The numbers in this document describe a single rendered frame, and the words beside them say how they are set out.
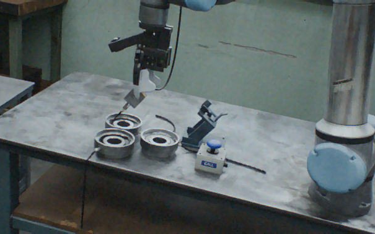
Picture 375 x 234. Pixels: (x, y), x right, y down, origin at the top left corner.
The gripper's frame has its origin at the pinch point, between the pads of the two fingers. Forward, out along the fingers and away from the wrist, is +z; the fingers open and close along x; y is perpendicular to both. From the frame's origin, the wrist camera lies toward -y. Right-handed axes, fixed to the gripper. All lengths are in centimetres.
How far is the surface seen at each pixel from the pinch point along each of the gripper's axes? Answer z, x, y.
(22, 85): 25, 45, -60
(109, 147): 9.5, -16.0, -1.4
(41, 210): 38.0, -10.7, -22.3
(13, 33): 23, 107, -101
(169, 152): 11.4, -8.2, 12.6
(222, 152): 8.8, -6.5, 26.2
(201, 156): 9.1, -10.5, 21.3
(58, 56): 48, 155, -99
